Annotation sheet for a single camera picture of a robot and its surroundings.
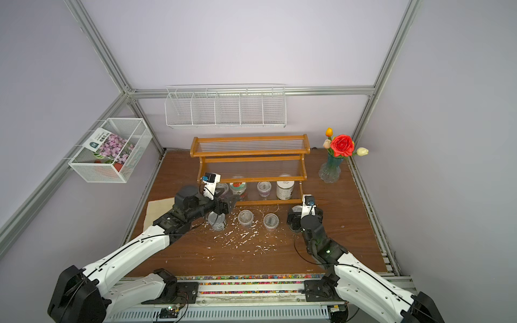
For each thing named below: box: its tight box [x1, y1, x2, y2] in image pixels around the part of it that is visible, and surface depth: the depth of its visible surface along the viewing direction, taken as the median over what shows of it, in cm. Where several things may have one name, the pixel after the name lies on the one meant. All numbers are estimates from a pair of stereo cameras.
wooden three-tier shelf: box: [189, 133, 311, 207], surface depth 90 cm
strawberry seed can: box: [229, 181, 248, 201], surface depth 96 cm
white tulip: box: [356, 146, 369, 157], surface depth 83 cm
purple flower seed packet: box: [82, 127, 136, 165], surface depth 75 cm
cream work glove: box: [142, 197, 175, 232], surface depth 98 cm
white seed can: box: [276, 181, 295, 201], surface depth 94 cm
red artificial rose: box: [330, 134, 355, 158], surface depth 74 cm
